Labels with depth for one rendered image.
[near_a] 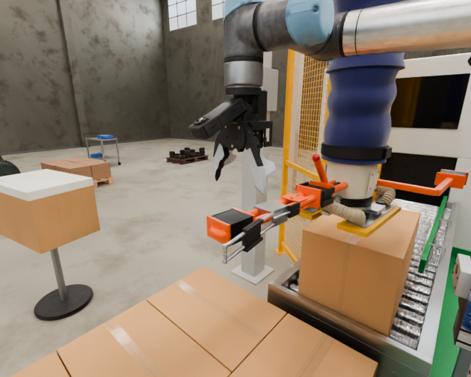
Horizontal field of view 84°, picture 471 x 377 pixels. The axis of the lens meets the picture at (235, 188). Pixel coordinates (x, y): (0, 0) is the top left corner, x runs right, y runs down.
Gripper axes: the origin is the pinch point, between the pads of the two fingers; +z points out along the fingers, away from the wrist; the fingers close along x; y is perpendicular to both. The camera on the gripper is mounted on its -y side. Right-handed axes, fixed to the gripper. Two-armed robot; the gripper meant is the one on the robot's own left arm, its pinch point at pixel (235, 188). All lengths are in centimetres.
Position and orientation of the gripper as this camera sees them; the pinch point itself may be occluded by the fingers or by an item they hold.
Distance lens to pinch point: 56.0
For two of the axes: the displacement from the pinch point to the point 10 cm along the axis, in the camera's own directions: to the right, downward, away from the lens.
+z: 0.0, 9.6, 2.8
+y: 7.4, -1.9, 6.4
